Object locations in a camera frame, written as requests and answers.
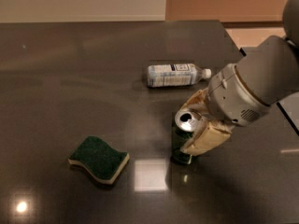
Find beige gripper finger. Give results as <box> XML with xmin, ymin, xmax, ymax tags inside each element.
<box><xmin>180</xmin><ymin>120</ymin><xmax>235</xmax><ymax>156</ymax></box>
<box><xmin>180</xmin><ymin>89</ymin><xmax>208</xmax><ymax>113</ymax></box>

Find green soda can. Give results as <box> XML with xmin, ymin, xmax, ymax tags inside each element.
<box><xmin>172</xmin><ymin>108</ymin><xmax>201</xmax><ymax>164</ymax></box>

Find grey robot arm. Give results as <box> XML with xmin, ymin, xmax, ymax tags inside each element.
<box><xmin>179</xmin><ymin>0</ymin><xmax>299</xmax><ymax>156</ymax></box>

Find clear plastic water bottle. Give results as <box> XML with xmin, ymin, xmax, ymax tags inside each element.
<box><xmin>147</xmin><ymin>63</ymin><xmax>212</xmax><ymax>88</ymax></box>

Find green and yellow sponge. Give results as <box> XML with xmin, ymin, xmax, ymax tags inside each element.
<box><xmin>68</xmin><ymin>136</ymin><xmax>130</xmax><ymax>185</ymax></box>

